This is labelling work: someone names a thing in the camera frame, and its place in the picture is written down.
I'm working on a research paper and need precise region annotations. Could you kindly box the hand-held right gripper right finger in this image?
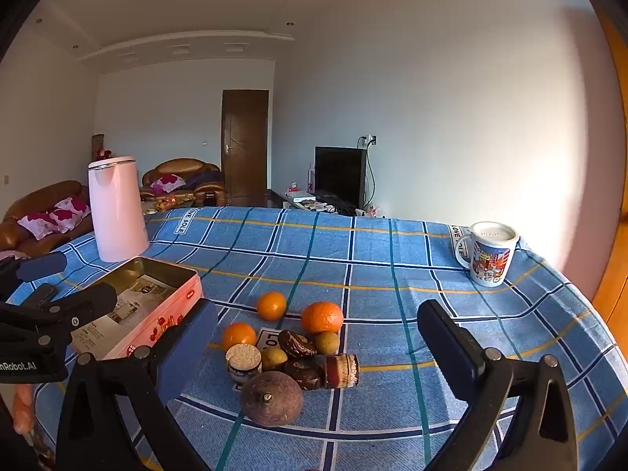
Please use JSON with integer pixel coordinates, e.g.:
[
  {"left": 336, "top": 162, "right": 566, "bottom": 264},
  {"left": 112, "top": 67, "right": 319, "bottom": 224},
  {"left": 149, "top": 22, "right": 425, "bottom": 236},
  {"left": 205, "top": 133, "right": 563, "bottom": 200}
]
[{"left": 417, "top": 299, "right": 580, "bottom": 471}]

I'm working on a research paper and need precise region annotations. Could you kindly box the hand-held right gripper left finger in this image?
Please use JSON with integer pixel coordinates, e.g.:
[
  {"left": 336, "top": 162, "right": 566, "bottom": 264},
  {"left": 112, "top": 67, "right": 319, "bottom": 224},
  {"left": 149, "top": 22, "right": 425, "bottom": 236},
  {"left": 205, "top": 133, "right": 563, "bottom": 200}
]
[{"left": 55, "top": 299, "right": 219, "bottom": 471}]

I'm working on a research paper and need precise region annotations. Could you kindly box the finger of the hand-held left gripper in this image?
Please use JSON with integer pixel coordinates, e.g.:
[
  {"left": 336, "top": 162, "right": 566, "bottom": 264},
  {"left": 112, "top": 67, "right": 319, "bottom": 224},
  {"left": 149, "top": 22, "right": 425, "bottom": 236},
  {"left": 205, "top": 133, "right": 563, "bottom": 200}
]
[
  {"left": 0, "top": 251, "right": 68, "bottom": 296},
  {"left": 0, "top": 283, "right": 119, "bottom": 351}
]

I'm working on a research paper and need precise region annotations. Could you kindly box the pink tin box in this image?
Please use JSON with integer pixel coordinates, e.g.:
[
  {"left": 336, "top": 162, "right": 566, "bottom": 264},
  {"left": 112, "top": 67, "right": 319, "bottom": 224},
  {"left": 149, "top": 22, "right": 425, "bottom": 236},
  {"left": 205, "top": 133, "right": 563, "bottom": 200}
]
[{"left": 69, "top": 256, "right": 203, "bottom": 361}]

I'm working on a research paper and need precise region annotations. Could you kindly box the small orange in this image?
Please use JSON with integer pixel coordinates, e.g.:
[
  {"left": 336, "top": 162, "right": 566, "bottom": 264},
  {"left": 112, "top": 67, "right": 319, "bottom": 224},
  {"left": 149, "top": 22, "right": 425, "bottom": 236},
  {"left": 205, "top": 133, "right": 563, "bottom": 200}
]
[{"left": 222, "top": 322, "right": 258, "bottom": 352}]

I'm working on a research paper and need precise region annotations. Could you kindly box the small jar with white lid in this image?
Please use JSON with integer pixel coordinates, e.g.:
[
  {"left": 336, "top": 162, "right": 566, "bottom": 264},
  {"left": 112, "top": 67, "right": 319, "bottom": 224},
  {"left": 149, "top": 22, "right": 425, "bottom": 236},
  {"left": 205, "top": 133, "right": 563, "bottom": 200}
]
[{"left": 226, "top": 343, "right": 263, "bottom": 384}]

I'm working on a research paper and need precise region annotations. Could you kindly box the small green round fruit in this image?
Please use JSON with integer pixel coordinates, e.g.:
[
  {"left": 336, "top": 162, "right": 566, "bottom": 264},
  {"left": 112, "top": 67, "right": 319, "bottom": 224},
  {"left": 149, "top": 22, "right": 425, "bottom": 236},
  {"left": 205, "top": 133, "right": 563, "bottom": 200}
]
[
  {"left": 314, "top": 332, "right": 341, "bottom": 356},
  {"left": 261, "top": 346, "right": 288, "bottom": 372}
]

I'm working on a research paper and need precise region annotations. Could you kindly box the smooth round orange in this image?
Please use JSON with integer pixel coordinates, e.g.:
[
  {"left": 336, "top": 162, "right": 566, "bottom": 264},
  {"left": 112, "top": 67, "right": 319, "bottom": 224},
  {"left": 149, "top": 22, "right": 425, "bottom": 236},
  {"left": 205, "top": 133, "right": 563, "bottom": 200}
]
[{"left": 256, "top": 292, "right": 288, "bottom": 321}]

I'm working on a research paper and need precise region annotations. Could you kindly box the dark purple passion fruit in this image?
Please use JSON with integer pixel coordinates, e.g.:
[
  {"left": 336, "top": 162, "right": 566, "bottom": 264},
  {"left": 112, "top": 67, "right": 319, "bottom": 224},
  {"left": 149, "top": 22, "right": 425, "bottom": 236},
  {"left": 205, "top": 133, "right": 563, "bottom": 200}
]
[{"left": 239, "top": 371, "right": 304, "bottom": 427}]

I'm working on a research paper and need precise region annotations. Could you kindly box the small red patterned jar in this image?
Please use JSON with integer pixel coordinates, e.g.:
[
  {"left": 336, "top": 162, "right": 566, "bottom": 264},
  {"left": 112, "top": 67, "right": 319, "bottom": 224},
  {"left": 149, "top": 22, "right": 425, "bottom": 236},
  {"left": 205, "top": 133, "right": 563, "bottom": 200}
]
[{"left": 325, "top": 353, "right": 360, "bottom": 389}]

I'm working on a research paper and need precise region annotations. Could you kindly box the large bumpy mandarin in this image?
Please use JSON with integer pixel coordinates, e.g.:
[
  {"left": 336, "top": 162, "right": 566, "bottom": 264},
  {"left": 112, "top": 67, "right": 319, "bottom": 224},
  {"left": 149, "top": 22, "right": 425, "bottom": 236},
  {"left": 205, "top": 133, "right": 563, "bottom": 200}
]
[{"left": 300, "top": 301, "right": 344, "bottom": 336}]

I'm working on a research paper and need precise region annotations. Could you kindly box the person's left hand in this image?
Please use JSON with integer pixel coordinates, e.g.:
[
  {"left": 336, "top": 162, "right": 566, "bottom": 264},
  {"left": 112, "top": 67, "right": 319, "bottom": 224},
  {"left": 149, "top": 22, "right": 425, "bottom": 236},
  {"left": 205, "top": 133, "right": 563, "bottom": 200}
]
[{"left": 12, "top": 383, "right": 36, "bottom": 435}]

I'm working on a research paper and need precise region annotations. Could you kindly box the floral pink pillow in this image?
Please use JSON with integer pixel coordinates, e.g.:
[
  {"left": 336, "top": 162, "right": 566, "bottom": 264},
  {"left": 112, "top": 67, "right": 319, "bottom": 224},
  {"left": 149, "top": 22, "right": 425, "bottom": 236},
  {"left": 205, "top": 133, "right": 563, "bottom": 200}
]
[
  {"left": 150, "top": 174, "right": 187, "bottom": 194},
  {"left": 18, "top": 212, "right": 67, "bottom": 241},
  {"left": 54, "top": 197, "right": 92, "bottom": 221}
]

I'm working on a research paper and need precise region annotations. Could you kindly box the brown leather sofa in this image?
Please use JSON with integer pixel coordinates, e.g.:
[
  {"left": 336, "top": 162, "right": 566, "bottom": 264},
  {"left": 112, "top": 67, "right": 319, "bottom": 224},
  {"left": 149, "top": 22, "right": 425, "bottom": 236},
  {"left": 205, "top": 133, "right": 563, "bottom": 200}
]
[{"left": 0, "top": 180, "right": 95, "bottom": 258}]

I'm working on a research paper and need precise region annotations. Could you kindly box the white printed mug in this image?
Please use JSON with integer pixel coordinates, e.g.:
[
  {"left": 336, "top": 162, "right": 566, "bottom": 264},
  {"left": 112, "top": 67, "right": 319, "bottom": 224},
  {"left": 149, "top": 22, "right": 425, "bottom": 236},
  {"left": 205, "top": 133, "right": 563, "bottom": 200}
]
[{"left": 454, "top": 222, "right": 520, "bottom": 288}]

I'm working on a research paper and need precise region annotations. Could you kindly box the blue plaid tablecloth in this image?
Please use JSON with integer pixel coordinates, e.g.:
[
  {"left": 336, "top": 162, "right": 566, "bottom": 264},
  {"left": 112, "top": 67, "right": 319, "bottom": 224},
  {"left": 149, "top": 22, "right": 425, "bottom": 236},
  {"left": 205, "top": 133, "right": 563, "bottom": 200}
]
[{"left": 5, "top": 206, "right": 620, "bottom": 471}]

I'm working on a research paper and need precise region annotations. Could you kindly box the brown leather armchair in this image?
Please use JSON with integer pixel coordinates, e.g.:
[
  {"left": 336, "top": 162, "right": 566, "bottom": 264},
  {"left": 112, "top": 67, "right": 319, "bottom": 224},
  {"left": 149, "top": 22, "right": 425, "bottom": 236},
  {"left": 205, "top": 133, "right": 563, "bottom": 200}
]
[{"left": 141, "top": 158, "right": 227, "bottom": 208}]

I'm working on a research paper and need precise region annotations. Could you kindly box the low television stand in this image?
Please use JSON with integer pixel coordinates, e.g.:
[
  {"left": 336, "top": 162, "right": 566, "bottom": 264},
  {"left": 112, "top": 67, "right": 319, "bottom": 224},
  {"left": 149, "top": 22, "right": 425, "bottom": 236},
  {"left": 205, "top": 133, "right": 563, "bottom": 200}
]
[{"left": 279, "top": 190, "right": 359, "bottom": 217}]

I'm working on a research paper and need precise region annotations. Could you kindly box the black television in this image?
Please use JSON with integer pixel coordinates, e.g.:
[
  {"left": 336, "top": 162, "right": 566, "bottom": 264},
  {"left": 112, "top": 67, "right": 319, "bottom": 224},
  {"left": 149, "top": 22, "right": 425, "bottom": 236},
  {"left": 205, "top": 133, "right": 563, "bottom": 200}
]
[{"left": 314, "top": 146, "right": 368, "bottom": 209}]

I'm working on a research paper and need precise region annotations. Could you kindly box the brown wooden room door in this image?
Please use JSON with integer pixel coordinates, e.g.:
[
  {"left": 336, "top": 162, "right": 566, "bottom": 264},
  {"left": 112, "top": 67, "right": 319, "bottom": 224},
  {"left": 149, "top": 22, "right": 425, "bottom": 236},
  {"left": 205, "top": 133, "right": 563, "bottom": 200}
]
[{"left": 221, "top": 89, "right": 270, "bottom": 207}]

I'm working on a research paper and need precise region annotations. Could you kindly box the orange wooden door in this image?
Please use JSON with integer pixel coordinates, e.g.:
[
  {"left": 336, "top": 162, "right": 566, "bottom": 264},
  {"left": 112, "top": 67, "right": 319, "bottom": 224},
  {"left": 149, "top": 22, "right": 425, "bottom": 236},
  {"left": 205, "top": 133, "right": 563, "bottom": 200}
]
[{"left": 591, "top": 10, "right": 628, "bottom": 334}]

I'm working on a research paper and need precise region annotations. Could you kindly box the black power cable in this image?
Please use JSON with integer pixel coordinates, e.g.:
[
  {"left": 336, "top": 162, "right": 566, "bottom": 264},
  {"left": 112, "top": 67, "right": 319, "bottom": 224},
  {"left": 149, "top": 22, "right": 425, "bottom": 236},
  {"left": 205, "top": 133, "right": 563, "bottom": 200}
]
[{"left": 358, "top": 136, "right": 378, "bottom": 207}]

